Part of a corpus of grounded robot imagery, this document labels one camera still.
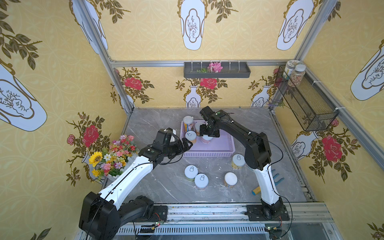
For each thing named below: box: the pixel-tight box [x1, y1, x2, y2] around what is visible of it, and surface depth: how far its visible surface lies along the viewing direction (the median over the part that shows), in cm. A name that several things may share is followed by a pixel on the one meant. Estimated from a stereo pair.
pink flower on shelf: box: [207, 62, 223, 73], surface depth 90 cm
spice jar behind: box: [283, 59, 300, 81], surface depth 88 cm
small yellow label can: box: [185, 130, 197, 144], surface depth 100 cm
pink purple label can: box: [194, 173, 209, 191], surface depth 81 cm
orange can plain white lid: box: [224, 172, 238, 189], surface depth 80 cm
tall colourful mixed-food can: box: [182, 115, 194, 133], surface depth 99 cm
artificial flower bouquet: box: [88, 135, 138, 177], surface depth 76 cm
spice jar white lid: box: [287, 64, 307, 88], surface depth 82 cm
